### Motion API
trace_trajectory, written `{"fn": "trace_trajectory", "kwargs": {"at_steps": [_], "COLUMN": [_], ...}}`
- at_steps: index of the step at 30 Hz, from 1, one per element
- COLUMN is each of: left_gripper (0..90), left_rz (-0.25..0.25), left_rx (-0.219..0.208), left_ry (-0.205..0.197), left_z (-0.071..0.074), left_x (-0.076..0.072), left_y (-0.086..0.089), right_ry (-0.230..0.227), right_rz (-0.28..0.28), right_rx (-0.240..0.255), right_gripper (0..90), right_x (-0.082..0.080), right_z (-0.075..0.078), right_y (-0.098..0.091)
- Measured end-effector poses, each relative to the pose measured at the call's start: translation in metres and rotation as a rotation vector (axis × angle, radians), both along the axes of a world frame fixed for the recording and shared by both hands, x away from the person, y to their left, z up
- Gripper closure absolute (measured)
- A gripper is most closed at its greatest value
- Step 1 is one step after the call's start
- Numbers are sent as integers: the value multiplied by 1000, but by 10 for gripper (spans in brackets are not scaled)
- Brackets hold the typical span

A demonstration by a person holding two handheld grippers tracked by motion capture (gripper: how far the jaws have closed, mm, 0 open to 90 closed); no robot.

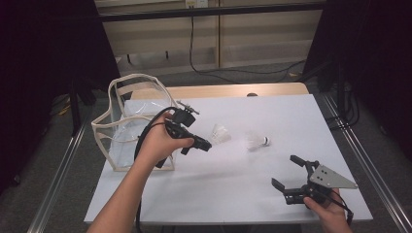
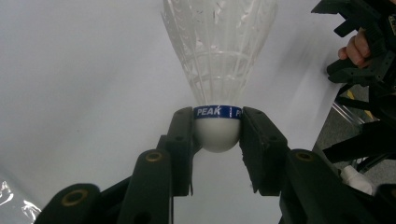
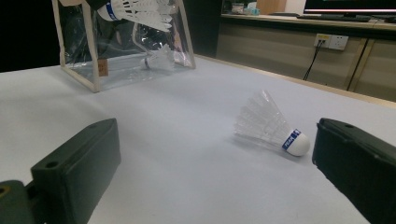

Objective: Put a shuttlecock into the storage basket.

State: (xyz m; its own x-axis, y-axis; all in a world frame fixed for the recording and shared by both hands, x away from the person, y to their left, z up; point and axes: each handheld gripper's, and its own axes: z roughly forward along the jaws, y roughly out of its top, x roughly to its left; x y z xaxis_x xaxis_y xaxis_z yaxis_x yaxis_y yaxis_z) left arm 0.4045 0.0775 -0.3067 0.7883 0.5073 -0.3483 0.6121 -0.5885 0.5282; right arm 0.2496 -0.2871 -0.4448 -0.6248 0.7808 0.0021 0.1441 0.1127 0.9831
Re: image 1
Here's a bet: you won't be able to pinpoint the white table mat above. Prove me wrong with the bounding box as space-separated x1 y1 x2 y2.
84 94 374 226

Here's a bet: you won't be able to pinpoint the person's right hand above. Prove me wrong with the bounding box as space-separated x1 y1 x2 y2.
302 188 351 229

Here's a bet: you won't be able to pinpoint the left hand-held gripper cable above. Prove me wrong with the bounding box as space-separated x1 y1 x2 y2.
133 106 179 233

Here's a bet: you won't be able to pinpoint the yellow floor cable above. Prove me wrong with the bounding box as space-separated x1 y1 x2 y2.
57 102 72 117

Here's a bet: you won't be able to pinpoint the dark curtain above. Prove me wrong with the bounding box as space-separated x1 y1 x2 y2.
304 0 412 159
0 0 120 195

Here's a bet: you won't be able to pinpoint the black wall socket cable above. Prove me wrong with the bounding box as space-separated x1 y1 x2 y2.
189 15 307 84

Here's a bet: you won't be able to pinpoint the white shuttlecock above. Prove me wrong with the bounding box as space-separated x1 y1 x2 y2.
210 123 233 146
245 131 271 151

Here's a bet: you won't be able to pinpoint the person's left hand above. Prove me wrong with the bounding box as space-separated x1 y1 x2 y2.
137 112 196 170

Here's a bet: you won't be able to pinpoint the black metal stand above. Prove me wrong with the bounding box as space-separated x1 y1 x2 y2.
317 61 348 113
66 77 98 137

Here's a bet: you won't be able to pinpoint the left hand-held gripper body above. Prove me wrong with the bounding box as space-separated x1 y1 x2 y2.
164 100 201 156

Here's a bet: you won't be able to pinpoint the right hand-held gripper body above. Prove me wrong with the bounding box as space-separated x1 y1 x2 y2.
283 160 360 206

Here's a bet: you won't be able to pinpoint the clear bag with beige trim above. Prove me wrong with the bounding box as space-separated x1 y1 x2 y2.
90 73 183 172

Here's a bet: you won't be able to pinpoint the white wall socket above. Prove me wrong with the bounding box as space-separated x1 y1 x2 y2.
185 0 209 9

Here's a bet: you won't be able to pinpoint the metal floor rail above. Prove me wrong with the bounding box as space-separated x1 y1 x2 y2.
26 119 89 233
322 93 412 233

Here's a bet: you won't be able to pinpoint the black floor cables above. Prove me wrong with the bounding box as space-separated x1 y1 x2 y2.
325 88 361 131

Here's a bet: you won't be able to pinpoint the hand-held gripper cable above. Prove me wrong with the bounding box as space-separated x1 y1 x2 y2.
319 190 354 227
133 106 179 233

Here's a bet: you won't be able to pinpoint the right hand-held gripper cable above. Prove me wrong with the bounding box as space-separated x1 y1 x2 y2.
319 190 354 227

